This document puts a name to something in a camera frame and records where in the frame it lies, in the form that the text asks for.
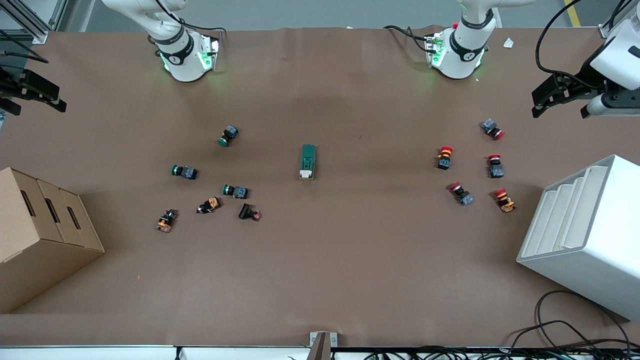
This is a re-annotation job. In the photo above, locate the white stepped plastic bin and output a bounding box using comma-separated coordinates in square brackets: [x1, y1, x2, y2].
[516, 154, 640, 322]

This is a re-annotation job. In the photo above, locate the black cable bundle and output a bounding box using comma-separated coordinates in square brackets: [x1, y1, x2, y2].
[360, 344, 640, 360]

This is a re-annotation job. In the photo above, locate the black switch with red knob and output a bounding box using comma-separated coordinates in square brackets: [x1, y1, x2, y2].
[238, 202, 262, 222]

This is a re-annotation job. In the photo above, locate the red button orange block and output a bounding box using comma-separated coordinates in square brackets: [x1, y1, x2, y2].
[493, 188, 517, 214]

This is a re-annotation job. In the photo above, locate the green load switch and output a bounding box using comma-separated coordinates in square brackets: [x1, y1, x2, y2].
[299, 144, 317, 181]

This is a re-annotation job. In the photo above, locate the metal bracket at table edge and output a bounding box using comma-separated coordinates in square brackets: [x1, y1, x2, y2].
[309, 331, 338, 360]

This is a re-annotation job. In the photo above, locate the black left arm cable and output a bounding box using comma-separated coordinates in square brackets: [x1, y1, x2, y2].
[535, 0, 601, 81]

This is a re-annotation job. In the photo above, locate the brown paper table cover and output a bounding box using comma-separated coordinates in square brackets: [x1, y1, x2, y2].
[0, 26, 640, 348]

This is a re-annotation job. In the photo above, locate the black button orange block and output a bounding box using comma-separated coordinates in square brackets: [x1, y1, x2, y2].
[196, 196, 222, 215]
[155, 209, 178, 234]

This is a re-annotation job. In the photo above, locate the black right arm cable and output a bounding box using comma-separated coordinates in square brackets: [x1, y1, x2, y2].
[0, 30, 49, 64]

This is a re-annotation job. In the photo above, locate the brown cardboard box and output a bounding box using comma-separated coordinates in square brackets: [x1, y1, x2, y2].
[0, 167, 106, 315]

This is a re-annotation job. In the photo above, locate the black looping floor cable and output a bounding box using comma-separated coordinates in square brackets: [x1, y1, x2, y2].
[500, 290, 633, 351]

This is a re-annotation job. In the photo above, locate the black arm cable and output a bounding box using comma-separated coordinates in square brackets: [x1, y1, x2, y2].
[0, 30, 49, 64]
[535, 0, 601, 81]

